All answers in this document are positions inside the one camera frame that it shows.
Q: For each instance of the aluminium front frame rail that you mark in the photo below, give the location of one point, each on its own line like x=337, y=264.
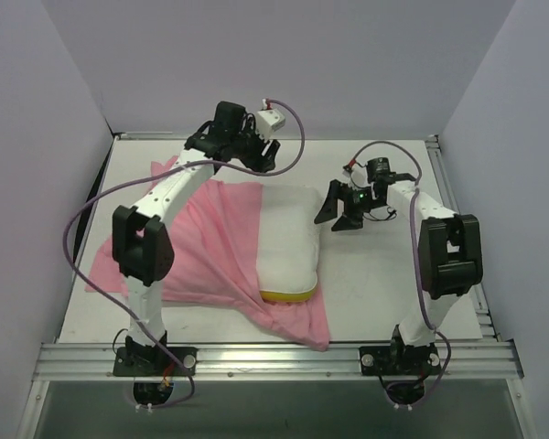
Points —
x=481, y=360

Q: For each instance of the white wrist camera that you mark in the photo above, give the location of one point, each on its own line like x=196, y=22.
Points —
x=354, y=175
x=267, y=122

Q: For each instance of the white pillow yellow edge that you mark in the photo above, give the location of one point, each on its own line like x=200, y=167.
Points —
x=288, y=244

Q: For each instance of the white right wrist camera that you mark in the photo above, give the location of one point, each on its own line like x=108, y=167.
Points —
x=354, y=175

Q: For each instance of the aluminium right side rail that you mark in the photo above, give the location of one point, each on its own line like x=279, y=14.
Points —
x=449, y=259

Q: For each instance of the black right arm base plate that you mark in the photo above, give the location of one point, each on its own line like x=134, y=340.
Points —
x=382, y=361

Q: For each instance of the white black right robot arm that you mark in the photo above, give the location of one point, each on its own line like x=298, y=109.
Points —
x=400, y=192

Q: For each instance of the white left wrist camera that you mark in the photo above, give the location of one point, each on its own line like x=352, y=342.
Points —
x=267, y=122

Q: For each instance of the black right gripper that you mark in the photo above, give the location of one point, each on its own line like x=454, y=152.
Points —
x=348, y=204

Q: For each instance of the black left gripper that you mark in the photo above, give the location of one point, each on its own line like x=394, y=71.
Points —
x=258, y=152

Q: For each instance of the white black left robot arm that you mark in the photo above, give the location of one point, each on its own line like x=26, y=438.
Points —
x=140, y=239

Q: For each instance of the pink fabric pillowcase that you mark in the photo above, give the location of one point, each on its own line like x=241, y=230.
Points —
x=215, y=241

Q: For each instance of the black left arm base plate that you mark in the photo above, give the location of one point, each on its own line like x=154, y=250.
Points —
x=158, y=365

